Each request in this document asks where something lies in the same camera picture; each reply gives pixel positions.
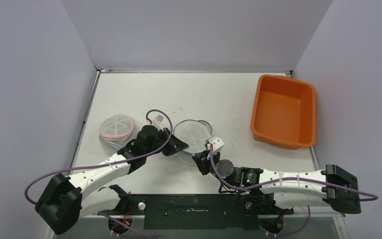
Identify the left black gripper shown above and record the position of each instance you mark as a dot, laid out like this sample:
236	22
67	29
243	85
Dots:
176	144

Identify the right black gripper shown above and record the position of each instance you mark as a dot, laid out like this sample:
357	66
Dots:
205	160

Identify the blue-trimmed mesh laundry bag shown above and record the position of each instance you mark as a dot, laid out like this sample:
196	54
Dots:
194	133

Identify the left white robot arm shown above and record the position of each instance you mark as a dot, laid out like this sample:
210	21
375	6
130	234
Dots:
66	199

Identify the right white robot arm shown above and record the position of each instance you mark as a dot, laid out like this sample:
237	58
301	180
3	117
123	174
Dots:
332	186

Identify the pink-trimmed mesh laundry bag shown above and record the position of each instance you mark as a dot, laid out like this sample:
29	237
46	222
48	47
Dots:
115	131

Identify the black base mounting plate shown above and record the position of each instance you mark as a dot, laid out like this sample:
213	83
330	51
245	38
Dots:
199	212

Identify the orange plastic bin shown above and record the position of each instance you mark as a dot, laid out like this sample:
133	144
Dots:
284	112

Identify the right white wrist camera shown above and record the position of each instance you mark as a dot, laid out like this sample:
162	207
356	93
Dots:
215	143

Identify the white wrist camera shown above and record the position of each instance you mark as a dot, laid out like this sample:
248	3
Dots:
157	122
215	143

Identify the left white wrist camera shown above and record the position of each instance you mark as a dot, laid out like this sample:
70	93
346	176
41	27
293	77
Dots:
157	122

